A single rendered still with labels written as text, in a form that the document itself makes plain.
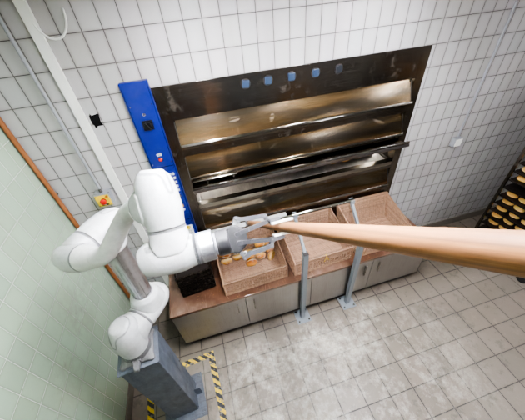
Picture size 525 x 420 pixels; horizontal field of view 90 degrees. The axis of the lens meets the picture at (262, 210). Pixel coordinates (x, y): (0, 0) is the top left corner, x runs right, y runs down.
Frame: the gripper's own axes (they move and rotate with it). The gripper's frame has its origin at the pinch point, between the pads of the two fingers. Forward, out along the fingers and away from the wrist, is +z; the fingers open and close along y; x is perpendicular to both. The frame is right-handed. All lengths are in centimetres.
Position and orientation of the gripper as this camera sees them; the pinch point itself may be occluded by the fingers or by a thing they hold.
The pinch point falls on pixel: (282, 227)
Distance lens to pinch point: 79.8
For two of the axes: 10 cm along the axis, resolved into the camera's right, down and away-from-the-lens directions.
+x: 1.7, -0.4, -9.9
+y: 2.3, 9.7, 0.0
